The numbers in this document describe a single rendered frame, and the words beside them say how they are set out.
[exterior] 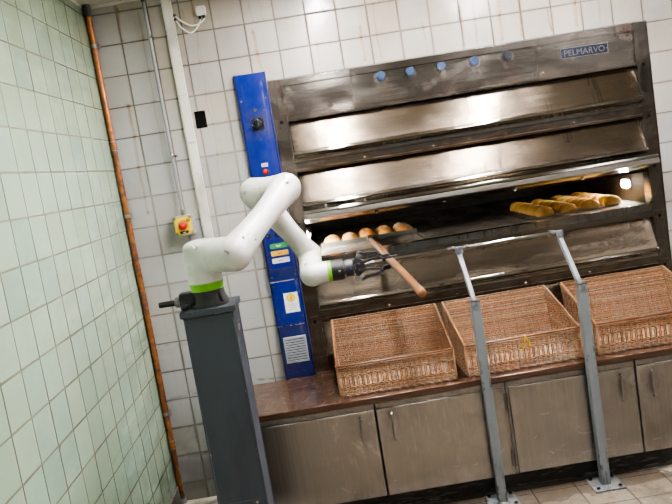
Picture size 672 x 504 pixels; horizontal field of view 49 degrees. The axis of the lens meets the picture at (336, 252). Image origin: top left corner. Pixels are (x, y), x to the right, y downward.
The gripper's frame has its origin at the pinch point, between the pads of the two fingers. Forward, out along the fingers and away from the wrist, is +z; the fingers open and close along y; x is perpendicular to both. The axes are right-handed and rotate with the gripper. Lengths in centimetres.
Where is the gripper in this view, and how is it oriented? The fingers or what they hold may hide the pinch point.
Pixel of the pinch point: (390, 260)
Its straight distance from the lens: 321.1
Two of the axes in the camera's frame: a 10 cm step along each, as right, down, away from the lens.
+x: 0.5, 1.2, -9.9
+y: 1.6, 9.8, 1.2
